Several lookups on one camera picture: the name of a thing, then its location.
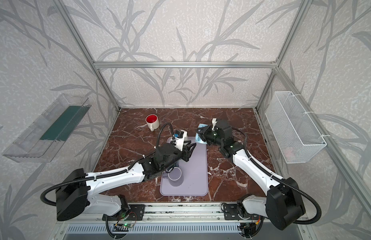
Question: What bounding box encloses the light blue mug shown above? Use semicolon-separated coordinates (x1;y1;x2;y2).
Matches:
195;124;207;145

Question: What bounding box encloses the white mug red interior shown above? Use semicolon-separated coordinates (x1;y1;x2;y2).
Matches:
146;114;160;132

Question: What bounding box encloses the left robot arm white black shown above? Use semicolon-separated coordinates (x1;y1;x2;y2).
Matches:
40;141;196;222

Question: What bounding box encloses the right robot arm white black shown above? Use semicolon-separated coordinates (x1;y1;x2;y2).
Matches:
196;119;322;230

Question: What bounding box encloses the lavender purple mug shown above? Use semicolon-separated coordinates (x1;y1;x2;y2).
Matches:
167;167;184;187

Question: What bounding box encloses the lavender rectangular tray mat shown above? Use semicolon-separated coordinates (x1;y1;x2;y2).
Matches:
160;143;208;196

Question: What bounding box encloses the green circuit board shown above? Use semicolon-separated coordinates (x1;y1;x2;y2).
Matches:
114;223;135;232

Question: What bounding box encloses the green pad in bin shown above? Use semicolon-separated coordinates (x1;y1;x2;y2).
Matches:
40;105;91;142

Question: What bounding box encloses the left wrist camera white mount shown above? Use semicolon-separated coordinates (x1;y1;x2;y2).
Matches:
171;130;187;151

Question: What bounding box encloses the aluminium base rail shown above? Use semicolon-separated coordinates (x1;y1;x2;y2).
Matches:
58;201;256;223

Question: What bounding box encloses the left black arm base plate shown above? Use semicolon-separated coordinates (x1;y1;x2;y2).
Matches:
112;204;146;221

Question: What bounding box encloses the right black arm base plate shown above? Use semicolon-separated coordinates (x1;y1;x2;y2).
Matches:
220;203;261;221

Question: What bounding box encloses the white wire mesh basket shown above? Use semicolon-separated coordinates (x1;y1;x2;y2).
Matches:
265;91;327;164

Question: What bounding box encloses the clear plastic wall bin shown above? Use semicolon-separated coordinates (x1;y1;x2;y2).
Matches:
2;94;92;163

